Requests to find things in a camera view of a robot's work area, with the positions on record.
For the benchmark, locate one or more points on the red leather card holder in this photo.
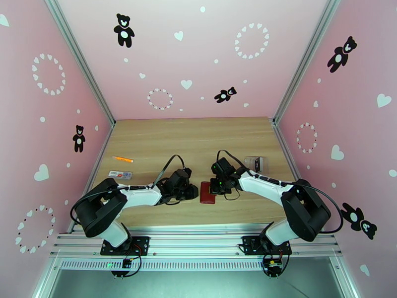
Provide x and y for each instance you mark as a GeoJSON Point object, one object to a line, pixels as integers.
{"type": "Point", "coordinates": [205, 194]}

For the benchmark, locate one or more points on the clear plastic card box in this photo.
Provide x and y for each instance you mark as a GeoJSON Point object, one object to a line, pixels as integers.
{"type": "Point", "coordinates": [248, 162]}

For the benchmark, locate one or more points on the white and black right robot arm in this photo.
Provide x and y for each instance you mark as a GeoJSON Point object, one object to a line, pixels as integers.
{"type": "Point", "coordinates": [263, 185]}

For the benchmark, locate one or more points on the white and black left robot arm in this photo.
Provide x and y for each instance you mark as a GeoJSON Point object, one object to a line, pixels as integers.
{"type": "Point", "coordinates": [139, 196]}

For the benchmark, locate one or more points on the black credit card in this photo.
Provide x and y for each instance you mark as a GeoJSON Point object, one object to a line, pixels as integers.
{"type": "Point", "coordinates": [256, 165]}

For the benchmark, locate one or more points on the orange pencil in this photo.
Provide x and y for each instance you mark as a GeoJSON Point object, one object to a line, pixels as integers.
{"type": "Point", "coordinates": [122, 158]}

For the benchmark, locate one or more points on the metal bottom tray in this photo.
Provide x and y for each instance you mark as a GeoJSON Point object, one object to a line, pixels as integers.
{"type": "Point", "coordinates": [198, 284]}

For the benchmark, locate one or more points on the small black circuit board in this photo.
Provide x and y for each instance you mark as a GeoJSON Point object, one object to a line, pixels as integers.
{"type": "Point", "coordinates": [126, 263]}

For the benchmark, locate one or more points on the black and yellow circuit board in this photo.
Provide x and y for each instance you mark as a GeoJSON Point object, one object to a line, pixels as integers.
{"type": "Point", "coordinates": [273, 266]}

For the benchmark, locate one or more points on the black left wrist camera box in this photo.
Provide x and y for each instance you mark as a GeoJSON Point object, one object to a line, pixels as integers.
{"type": "Point", "coordinates": [186, 172]}

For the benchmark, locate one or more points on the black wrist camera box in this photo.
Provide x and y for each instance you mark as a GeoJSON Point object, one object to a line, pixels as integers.
{"type": "Point", "coordinates": [222, 166]}
{"type": "Point", "coordinates": [186, 172]}

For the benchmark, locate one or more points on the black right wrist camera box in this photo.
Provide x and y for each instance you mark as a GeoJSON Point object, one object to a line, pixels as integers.
{"type": "Point", "coordinates": [222, 166]}

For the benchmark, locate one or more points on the aluminium mounting rail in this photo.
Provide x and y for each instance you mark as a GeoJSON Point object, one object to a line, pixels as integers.
{"type": "Point", "coordinates": [198, 241]}

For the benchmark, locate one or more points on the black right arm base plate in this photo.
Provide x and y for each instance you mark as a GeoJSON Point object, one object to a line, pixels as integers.
{"type": "Point", "coordinates": [251, 244]}

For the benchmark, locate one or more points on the aluminium side rail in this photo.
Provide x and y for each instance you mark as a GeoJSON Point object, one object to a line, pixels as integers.
{"type": "Point", "coordinates": [287, 151]}
{"type": "Point", "coordinates": [100, 157]}

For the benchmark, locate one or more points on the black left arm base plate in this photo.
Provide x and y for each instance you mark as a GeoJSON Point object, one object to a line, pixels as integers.
{"type": "Point", "coordinates": [139, 244]}

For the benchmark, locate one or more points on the aluminium frame post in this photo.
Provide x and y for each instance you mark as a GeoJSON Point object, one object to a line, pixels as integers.
{"type": "Point", "coordinates": [78, 58]}
{"type": "Point", "coordinates": [306, 58]}

